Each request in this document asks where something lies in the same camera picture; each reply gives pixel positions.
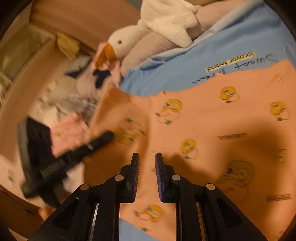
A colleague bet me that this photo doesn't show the white wall shelf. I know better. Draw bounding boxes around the white wall shelf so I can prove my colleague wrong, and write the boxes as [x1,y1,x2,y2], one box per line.
[1,23,56,106]

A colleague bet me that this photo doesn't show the pink shirt under goose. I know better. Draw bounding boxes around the pink shirt under goose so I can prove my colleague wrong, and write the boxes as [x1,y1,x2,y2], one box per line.
[90,42,122,91]

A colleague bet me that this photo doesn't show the white plush goose toy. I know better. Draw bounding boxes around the white plush goose toy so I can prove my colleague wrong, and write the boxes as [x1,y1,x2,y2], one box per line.
[93,1,198,69]

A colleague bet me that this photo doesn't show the dark navy garment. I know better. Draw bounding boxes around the dark navy garment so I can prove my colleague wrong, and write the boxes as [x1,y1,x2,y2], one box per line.
[93,69,111,89]

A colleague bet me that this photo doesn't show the pink and grey curtains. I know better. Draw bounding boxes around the pink and grey curtains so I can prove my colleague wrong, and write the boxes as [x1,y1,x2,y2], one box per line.
[30,0,140,50]

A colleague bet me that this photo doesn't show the blue floral bed blanket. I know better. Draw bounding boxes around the blue floral bed blanket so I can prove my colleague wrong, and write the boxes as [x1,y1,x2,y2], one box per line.
[120,1,295,96]

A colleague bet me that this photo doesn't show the orange cartoon print pajama pants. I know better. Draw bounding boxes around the orange cartoon print pajama pants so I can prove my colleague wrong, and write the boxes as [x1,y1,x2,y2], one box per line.
[84,60,295,240]

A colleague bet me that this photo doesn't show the pink quilted garment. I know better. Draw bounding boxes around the pink quilted garment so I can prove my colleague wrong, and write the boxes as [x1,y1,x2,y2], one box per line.
[51,112,89,157]

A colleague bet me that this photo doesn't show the grey plaid pillow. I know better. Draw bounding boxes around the grey plaid pillow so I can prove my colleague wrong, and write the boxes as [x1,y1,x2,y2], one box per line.
[36,77,97,126]

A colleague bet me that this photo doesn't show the straw fan on wall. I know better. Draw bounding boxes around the straw fan on wall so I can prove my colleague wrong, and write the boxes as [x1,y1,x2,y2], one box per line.
[57,33,80,59]

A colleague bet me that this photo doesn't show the mauve long pillow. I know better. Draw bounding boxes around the mauve long pillow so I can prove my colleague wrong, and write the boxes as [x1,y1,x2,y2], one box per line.
[121,0,247,77]

